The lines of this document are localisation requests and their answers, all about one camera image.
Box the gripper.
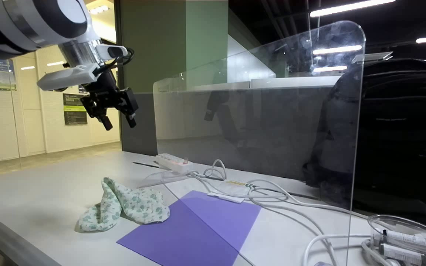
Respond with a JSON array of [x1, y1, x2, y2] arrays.
[[81, 69, 139, 131]]

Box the white cloth with green print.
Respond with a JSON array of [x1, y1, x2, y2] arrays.
[[78, 177, 170, 233]]

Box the clear glass panel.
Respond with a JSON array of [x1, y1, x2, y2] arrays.
[[138, 20, 366, 266]]

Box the white power strip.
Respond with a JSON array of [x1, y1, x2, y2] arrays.
[[155, 153, 194, 174]]

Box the grey desk partition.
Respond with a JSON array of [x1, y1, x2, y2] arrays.
[[120, 76, 343, 181]]

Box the purple plastic sheet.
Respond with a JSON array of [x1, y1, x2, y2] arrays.
[[116, 190, 262, 266]]

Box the black backpack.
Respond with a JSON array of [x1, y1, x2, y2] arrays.
[[301, 58, 426, 226]]

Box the white tube with black cap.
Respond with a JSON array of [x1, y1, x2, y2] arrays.
[[371, 229, 426, 252], [378, 242, 426, 266]]

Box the dark green wall poster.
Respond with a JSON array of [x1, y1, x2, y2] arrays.
[[62, 93, 88, 126]]

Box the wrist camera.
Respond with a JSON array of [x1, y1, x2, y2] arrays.
[[37, 63, 101, 92]]

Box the white cable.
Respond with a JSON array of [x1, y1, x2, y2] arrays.
[[189, 159, 369, 222], [302, 233, 372, 266]]

